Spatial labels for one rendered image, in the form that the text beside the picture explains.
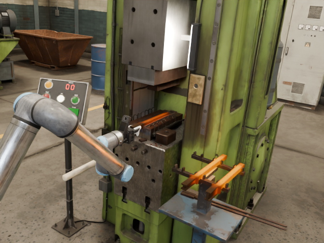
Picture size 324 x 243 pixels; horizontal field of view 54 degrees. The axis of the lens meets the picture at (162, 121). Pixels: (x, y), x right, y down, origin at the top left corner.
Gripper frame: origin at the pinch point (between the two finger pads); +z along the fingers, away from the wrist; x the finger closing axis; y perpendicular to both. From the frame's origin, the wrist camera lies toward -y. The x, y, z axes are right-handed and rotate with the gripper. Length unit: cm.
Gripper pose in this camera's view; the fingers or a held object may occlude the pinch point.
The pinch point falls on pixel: (138, 125)
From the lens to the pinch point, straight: 198.1
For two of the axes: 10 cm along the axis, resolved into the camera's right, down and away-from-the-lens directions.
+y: -0.8, 9.4, 3.3
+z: 5.3, -2.4, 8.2
